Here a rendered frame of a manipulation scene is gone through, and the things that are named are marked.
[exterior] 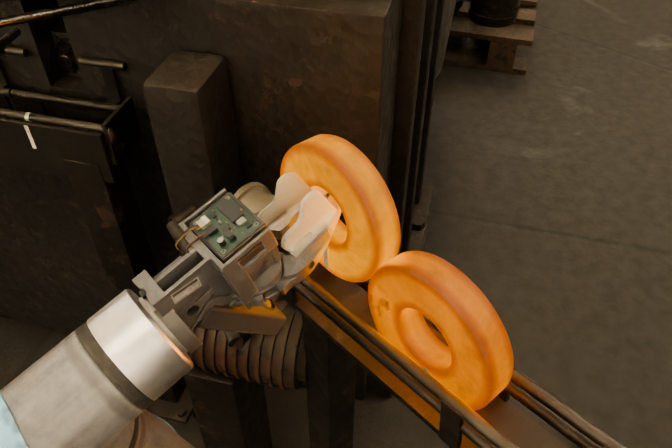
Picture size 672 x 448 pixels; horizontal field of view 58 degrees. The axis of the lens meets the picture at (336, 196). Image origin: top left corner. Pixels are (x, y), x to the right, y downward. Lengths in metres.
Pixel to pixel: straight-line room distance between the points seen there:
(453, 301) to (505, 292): 1.08
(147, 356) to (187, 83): 0.37
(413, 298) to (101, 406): 0.27
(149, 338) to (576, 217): 1.49
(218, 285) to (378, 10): 0.39
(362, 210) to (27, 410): 0.31
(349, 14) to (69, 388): 0.50
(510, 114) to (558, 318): 0.88
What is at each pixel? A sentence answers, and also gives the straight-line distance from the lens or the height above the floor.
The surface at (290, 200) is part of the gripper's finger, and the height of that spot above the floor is 0.80.
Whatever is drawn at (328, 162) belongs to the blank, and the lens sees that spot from 0.56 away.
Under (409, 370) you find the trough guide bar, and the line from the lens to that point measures 0.59.
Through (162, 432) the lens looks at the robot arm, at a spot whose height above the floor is 0.64.
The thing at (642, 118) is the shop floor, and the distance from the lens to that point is 2.36.
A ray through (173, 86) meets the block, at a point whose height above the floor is 0.80.
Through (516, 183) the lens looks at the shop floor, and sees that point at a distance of 1.92.
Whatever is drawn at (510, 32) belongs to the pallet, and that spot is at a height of 0.14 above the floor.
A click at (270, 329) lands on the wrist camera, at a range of 0.63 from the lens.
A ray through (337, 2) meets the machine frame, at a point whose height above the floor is 0.87.
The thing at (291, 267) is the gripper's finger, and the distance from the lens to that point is 0.56.
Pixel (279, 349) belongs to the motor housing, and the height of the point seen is 0.51.
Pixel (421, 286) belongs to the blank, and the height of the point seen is 0.79.
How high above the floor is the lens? 1.19
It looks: 42 degrees down
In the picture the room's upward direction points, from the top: straight up
